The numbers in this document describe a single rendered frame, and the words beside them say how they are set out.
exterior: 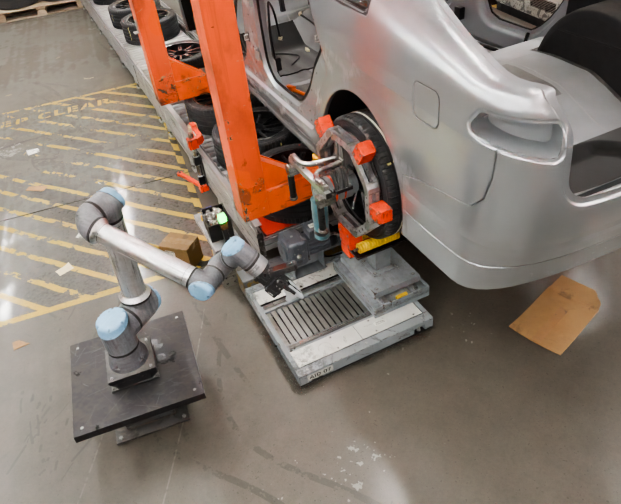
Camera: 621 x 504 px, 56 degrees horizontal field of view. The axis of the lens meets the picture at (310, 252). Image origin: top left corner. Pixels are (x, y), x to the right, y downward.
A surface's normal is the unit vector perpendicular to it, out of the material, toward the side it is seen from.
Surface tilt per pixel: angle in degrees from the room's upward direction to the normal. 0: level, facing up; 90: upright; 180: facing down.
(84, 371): 0
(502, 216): 90
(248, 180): 90
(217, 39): 90
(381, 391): 0
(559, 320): 1
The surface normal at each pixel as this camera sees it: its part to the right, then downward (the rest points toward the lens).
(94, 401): -0.10, -0.77
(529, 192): -0.07, 0.61
